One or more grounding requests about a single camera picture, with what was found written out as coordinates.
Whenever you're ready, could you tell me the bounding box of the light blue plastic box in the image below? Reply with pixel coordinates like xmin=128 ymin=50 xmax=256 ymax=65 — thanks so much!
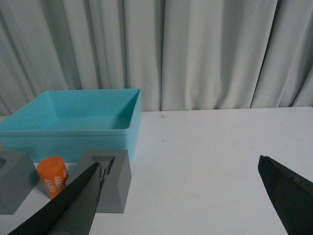
xmin=0 ymin=89 xmax=141 ymax=162

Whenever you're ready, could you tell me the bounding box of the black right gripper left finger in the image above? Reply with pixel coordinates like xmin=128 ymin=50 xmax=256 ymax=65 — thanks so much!
xmin=10 ymin=162 xmax=105 ymax=235

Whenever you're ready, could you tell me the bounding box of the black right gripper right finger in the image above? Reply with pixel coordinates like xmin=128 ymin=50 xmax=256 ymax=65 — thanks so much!
xmin=258 ymin=155 xmax=313 ymax=235

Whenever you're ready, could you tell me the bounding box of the pale gray-green curtain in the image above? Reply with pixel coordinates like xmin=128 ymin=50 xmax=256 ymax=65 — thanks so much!
xmin=0 ymin=0 xmax=313 ymax=115

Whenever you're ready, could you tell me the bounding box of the gray block with round hole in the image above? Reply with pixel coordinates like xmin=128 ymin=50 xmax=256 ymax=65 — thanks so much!
xmin=0 ymin=151 xmax=39 ymax=215

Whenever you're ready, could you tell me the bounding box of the orange cylinder with white numbers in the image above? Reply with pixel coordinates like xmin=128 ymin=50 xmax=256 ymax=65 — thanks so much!
xmin=37 ymin=156 xmax=68 ymax=199

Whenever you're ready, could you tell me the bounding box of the gray block with square hole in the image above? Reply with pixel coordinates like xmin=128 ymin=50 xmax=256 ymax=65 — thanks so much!
xmin=67 ymin=149 xmax=132 ymax=213

